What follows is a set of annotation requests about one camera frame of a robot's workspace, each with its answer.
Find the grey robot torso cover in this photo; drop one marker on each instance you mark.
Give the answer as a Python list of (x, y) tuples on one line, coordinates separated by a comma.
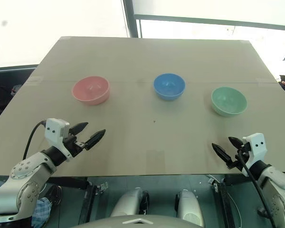
[(137, 223)]

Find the blue bowl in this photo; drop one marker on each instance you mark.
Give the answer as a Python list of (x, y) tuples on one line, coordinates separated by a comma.
[(169, 86)]

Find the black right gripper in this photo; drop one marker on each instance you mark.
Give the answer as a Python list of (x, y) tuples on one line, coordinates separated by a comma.
[(244, 150)]

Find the green bowl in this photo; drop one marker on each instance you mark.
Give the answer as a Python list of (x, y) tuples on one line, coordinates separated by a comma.
[(228, 101)]

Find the black shoe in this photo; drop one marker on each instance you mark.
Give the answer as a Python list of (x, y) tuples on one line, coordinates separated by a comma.
[(54, 197)]

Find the dark window frame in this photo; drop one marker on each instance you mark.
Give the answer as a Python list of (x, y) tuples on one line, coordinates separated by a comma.
[(133, 19)]

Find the silver robot thigh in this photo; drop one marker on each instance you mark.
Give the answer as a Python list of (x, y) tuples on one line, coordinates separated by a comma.
[(188, 204), (128, 202)]

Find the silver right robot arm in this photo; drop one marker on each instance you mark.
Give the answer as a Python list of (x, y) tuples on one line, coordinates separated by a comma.
[(275, 187)]

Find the red bowl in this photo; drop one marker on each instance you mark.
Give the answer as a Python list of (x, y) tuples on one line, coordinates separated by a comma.
[(91, 91)]

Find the black table frame leg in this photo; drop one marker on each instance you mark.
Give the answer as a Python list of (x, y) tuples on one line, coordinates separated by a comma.
[(90, 199), (224, 202)]

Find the black low cabinet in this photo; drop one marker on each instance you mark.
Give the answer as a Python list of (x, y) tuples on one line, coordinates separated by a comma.
[(7, 95)]

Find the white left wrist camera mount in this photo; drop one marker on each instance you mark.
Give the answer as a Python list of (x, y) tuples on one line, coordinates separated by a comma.
[(52, 133)]

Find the silver right robot thigh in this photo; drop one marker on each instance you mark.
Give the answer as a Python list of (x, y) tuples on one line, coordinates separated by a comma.
[(188, 204)]

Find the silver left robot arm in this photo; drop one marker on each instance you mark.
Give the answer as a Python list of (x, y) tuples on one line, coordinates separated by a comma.
[(26, 171)]

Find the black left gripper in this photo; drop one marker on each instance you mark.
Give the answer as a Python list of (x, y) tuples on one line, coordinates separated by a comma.
[(71, 145)]

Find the silver left robot thigh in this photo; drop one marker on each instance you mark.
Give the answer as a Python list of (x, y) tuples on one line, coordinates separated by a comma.
[(128, 202)]

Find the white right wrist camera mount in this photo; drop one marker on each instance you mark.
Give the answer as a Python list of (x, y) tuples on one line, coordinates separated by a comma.
[(257, 148)]

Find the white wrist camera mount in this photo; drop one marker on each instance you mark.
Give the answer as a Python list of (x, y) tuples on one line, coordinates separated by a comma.
[(52, 133), (257, 148)]

